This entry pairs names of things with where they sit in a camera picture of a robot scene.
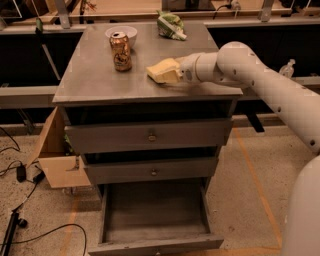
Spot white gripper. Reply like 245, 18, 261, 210
154, 53, 203, 84

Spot yellow sponge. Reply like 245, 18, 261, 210
146, 63, 180, 81

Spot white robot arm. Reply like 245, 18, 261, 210
148, 42, 320, 256

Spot grey top drawer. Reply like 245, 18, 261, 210
65, 118, 232, 154

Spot grey drawer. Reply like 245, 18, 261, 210
65, 118, 232, 154
85, 157, 218, 184
88, 179, 223, 256

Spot grey drawer cabinet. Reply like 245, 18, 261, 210
52, 21, 244, 256

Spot grey middle drawer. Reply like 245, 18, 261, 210
85, 157, 218, 184

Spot grey bottom drawer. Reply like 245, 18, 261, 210
88, 179, 223, 256

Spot green white chip bag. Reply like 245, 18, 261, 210
157, 11, 187, 41

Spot gold soda can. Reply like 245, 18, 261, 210
109, 31, 132, 72

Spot clear plastic bottle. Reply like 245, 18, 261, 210
279, 59, 296, 78

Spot cardboard box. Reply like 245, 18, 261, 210
26, 108, 91, 188

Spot black power adapter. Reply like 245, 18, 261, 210
16, 165, 26, 182

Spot black stand base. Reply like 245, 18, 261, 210
0, 211, 28, 256

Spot black floor cable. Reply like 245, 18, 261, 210
0, 223, 88, 256

